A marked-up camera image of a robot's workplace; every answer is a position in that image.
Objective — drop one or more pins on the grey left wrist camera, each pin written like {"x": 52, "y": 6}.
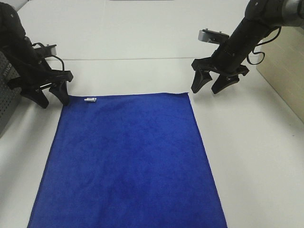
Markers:
{"x": 45, "y": 51}

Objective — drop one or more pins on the grey perforated plastic basket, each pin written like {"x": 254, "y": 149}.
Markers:
{"x": 9, "y": 98}

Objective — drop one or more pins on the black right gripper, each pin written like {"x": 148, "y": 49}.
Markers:
{"x": 226, "y": 59}

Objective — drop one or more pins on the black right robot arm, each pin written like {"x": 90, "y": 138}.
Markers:
{"x": 261, "y": 18}

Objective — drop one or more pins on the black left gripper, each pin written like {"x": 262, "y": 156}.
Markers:
{"x": 37, "y": 76}

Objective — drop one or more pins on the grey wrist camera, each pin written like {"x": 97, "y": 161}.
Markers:
{"x": 209, "y": 36}
{"x": 45, "y": 51}

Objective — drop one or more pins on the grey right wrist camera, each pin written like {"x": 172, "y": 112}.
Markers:
{"x": 209, "y": 36}

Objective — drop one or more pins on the beige storage box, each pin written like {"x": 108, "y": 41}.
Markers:
{"x": 283, "y": 67}

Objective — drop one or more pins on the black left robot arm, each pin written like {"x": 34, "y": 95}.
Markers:
{"x": 29, "y": 60}

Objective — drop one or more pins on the blue microfiber towel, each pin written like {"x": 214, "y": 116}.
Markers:
{"x": 128, "y": 161}

